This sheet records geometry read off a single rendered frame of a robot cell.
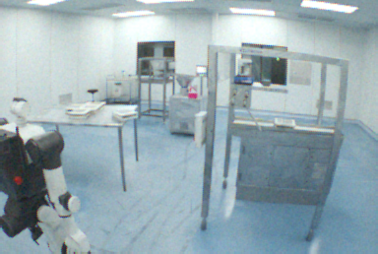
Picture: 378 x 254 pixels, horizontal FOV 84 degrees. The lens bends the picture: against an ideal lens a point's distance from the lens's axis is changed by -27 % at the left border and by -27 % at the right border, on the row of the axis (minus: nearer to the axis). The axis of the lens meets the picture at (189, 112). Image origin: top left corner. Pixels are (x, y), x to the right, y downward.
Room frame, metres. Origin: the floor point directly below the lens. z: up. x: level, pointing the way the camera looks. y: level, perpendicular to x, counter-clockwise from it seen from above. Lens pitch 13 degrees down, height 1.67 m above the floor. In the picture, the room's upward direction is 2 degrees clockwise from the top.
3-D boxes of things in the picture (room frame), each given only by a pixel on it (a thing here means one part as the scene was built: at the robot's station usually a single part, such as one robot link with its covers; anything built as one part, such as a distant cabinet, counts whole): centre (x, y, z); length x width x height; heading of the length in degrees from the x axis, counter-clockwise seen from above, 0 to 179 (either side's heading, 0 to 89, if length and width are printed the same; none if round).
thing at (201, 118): (2.13, -0.10, 1.05); 0.17 x 0.06 x 0.26; 162
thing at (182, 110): (5.55, 0.01, 0.38); 0.63 x 0.57 x 0.76; 72
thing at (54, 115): (3.38, 1.49, 0.85); 1.50 x 1.10 x 0.04; 91
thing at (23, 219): (0.87, 0.78, 0.97); 0.28 x 0.13 x 0.18; 162
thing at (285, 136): (2.70, -1.11, 0.86); 1.30 x 0.29 x 0.10; 72
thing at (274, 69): (7.56, -2.11, 1.43); 1.38 x 0.01 x 1.16; 72
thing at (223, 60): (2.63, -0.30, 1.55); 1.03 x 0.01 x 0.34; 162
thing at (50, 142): (0.85, 0.55, 1.30); 0.12 x 0.09 x 0.14; 162
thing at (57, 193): (0.88, 0.54, 1.12); 0.13 x 0.12 x 0.22; 73
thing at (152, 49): (8.58, 1.11, 1.43); 1.32 x 0.01 x 1.11; 72
